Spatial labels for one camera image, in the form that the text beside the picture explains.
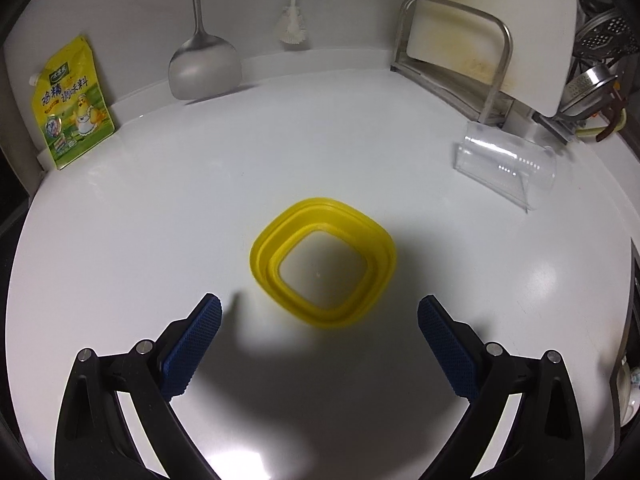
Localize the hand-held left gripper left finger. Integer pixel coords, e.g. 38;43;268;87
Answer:
53;294;223;480

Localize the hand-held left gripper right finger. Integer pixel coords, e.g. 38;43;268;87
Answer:
417;296;587;480

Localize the yellow plastic container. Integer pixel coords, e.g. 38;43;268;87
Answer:
249;197;398;330

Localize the white patterned cup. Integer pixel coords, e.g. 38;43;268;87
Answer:
615;355;640;426

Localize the clear plastic cup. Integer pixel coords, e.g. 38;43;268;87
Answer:
454;121;557;211

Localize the metal cutting board rack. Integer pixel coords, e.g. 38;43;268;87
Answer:
390;0;516;126

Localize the yellow seasoning pouch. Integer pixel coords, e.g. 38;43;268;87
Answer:
31;35;117;171

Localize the metal spatula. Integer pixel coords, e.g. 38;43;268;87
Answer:
168;0;243;102

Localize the yellow and brown utensil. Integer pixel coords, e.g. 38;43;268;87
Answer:
575;95;631;143

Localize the white cutting board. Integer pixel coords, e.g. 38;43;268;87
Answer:
406;0;581;118

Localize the white bottle brush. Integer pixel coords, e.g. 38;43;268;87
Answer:
274;0;308;45

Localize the perforated metal colander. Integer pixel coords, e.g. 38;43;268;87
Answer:
575;10;640;61

